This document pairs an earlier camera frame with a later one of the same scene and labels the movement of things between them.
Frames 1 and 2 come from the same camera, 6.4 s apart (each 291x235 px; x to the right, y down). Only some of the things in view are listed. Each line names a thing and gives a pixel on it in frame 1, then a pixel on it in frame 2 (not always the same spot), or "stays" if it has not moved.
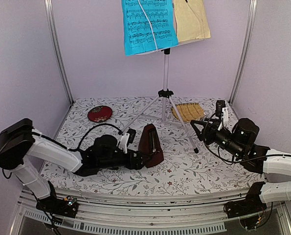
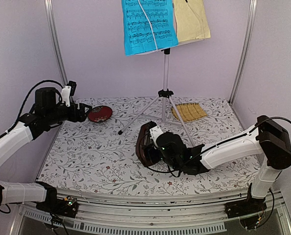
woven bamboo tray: (189, 111) stays
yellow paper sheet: (191, 20) stays
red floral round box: (100, 113) stays
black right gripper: (209, 129) → (149, 154)
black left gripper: (138, 159) → (81, 116)
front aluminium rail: (143, 211) stays
